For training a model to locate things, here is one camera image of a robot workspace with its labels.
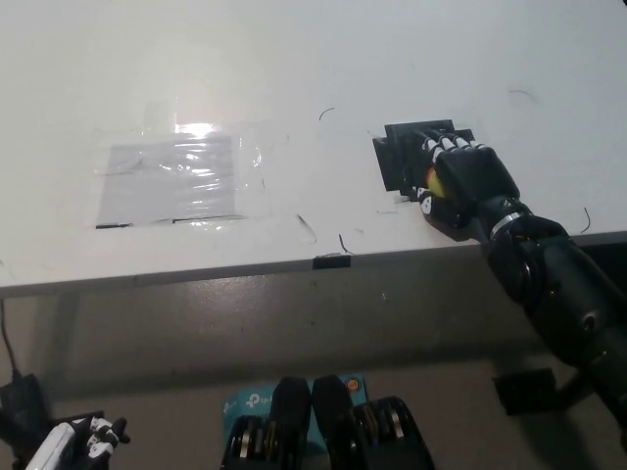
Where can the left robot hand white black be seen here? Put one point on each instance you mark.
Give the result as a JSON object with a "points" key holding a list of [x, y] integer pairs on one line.
{"points": [[59, 443]]}

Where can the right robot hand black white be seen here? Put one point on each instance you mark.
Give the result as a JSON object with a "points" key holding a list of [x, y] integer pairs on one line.
{"points": [[470, 171]]}

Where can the orange yellow tennis ball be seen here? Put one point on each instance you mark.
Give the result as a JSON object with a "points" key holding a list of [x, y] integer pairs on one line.
{"points": [[435, 186]]}

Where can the black power adapter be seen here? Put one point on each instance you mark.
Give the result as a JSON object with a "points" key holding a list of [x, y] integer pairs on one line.
{"points": [[19, 396]]}

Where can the black tape patch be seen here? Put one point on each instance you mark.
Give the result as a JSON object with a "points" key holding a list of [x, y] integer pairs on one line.
{"points": [[392, 156]]}

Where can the short black tape strip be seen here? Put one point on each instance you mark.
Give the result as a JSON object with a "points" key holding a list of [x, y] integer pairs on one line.
{"points": [[331, 263]]}

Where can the teal router box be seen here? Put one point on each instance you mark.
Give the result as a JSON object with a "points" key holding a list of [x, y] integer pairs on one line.
{"points": [[245, 404]]}

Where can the grey sheet under clear tape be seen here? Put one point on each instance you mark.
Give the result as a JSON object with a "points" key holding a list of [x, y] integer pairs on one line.
{"points": [[166, 178]]}

